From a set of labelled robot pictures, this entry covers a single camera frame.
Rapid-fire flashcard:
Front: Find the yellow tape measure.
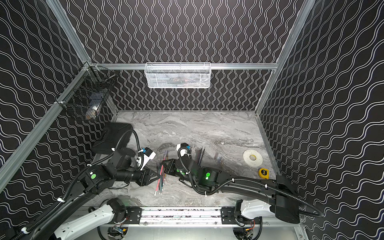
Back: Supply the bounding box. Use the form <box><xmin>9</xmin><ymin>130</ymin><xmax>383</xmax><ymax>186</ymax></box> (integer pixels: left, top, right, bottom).
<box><xmin>258</xmin><ymin>168</ymin><xmax>270</xmax><ymax>180</ymax></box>

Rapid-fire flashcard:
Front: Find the black wire basket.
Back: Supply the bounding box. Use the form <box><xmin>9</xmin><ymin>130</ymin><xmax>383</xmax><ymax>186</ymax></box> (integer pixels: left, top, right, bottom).
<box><xmin>58</xmin><ymin>63</ymin><xmax>117</xmax><ymax>122</ymax></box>

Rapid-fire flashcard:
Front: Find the black pencil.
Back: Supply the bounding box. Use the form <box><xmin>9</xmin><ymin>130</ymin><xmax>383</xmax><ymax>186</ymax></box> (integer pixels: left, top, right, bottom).
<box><xmin>199</xmin><ymin>148</ymin><xmax>206</xmax><ymax>165</ymax></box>

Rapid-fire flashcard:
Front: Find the aluminium corner post right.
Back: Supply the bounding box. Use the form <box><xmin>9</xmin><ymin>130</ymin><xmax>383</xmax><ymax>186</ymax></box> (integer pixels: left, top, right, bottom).
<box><xmin>255</xmin><ymin>0</ymin><xmax>316</xmax><ymax>117</ymax></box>

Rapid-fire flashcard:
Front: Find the white tape roll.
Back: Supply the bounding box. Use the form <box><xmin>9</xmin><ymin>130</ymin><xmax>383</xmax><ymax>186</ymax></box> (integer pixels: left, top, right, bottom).
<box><xmin>243</xmin><ymin>150</ymin><xmax>263</xmax><ymax>168</ymax></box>

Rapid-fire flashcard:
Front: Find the aluminium left side rail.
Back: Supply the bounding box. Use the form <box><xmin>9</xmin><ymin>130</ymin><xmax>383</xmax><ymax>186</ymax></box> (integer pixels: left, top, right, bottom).
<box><xmin>1</xmin><ymin>62</ymin><xmax>90</xmax><ymax>191</ymax></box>

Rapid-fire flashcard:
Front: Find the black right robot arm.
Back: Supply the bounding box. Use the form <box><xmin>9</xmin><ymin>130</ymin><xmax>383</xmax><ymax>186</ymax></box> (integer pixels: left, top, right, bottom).
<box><xmin>162</xmin><ymin>143</ymin><xmax>325</xmax><ymax>224</ymax></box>

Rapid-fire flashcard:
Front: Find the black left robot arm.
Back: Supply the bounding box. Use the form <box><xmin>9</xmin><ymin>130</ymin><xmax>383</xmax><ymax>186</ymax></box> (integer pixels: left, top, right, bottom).
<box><xmin>4</xmin><ymin>129</ymin><xmax>161</xmax><ymax>240</ymax></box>

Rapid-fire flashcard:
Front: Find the aluminium back rail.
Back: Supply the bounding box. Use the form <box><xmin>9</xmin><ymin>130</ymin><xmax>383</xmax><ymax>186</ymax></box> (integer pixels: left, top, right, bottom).
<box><xmin>92</xmin><ymin>63</ymin><xmax>278</xmax><ymax>71</ymax></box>

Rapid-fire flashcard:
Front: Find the aluminium corner post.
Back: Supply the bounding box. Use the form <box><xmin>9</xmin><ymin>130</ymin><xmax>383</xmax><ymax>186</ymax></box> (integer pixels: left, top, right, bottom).
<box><xmin>46</xmin><ymin>0</ymin><xmax>92</xmax><ymax>64</ymax></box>
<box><xmin>255</xmin><ymin>0</ymin><xmax>316</xmax><ymax>117</ymax></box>

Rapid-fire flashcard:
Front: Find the black plastic case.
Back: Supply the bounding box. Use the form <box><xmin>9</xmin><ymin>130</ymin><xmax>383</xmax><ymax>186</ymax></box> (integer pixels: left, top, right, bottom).
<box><xmin>92</xmin><ymin>123</ymin><xmax>133</xmax><ymax>155</ymax></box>

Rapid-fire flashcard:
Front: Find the aluminium corner post left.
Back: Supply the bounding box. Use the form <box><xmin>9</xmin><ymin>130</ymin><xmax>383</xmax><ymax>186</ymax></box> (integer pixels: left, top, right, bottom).
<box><xmin>46</xmin><ymin>0</ymin><xmax>92</xmax><ymax>64</ymax></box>

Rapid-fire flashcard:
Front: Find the white wire basket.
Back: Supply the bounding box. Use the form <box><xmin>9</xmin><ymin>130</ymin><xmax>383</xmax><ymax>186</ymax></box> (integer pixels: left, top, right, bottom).
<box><xmin>144</xmin><ymin>67</ymin><xmax>212</xmax><ymax>89</ymax></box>

